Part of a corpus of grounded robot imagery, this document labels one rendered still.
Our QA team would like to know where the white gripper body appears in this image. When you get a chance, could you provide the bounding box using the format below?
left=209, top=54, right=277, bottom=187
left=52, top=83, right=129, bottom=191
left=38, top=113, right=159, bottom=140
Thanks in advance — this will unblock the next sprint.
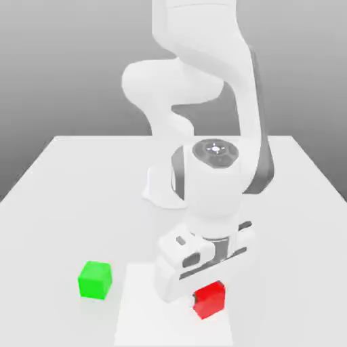
left=153, top=226, right=256, bottom=304

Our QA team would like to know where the small red cube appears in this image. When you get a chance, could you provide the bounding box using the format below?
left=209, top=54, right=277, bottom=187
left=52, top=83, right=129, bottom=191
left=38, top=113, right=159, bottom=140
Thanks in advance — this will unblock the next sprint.
left=191, top=281, right=226, bottom=321

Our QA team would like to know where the small green cube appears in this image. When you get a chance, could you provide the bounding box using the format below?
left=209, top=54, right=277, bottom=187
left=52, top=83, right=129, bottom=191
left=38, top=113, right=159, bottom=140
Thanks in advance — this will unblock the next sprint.
left=77, top=260, right=113, bottom=301

